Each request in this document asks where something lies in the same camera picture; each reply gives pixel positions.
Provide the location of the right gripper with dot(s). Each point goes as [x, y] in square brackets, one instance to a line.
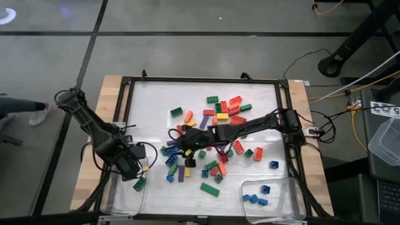
[197, 139]

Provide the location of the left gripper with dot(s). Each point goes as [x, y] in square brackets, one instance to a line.
[122, 159]

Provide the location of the long yellow toy block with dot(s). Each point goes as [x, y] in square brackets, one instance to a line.
[187, 172]

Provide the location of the small blue toy block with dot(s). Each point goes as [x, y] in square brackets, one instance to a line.
[263, 202]
[265, 189]
[274, 164]
[246, 197]
[170, 178]
[254, 198]
[205, 173]

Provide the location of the small red toy block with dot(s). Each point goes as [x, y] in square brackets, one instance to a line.
[214, 171]

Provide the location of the long green block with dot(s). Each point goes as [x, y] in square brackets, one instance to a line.
[209, 189]

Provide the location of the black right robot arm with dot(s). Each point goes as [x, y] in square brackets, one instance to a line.
[256, 124]

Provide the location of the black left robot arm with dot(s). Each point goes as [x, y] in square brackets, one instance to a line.
[90, 123]

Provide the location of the clear plastic bin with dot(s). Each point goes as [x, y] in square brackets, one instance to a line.
[287, 203]
[118, 200]

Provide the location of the small orange toy block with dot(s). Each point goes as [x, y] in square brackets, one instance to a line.
[214, 120]

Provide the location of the white plastic table sheet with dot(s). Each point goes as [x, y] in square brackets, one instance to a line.
[156, 93]

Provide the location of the black crossbar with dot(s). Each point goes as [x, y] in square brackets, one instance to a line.
[47, 218]

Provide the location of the black chair base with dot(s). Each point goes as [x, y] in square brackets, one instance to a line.
[11, 139]

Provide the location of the person's leg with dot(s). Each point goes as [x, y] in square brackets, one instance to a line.
[18, 105]

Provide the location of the small white tag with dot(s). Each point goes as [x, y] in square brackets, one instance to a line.
[307, 83]

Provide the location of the power strip with plugs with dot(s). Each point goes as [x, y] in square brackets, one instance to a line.
[353, 106]

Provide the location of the dark grey cart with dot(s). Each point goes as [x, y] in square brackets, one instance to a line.
[370, 175]

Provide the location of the clear plastic storage tub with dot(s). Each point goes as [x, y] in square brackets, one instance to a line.
[386, 143]

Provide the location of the white paper label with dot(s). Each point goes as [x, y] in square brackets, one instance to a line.
[382, 109]

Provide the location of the white floor disc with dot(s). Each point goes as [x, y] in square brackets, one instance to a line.
[12, 17]

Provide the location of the black keyboard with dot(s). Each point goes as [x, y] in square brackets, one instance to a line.
[390, 200]

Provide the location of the black stand foot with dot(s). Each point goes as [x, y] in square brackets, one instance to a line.
[387, 92]

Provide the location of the black floor stand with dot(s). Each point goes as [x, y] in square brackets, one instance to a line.
[359, 34]

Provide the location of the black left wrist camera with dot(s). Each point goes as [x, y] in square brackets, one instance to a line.
[138, 152]

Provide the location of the black metal table frame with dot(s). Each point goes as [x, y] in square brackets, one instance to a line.
[203, 79]

